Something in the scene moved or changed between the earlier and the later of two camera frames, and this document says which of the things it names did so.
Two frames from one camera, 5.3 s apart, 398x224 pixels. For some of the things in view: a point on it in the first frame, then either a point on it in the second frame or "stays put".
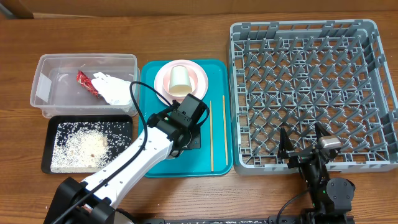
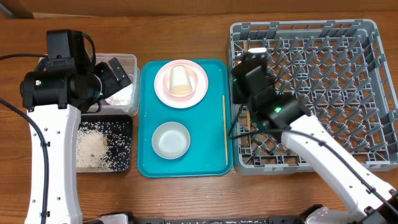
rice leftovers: [82, 147] stays put
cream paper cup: [180, 83] stays put
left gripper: [196, 140] -> [113, 84]
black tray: [82, 144] stays put
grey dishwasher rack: [296, 74] stays put
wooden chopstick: [211, 138] -> [247, 110]
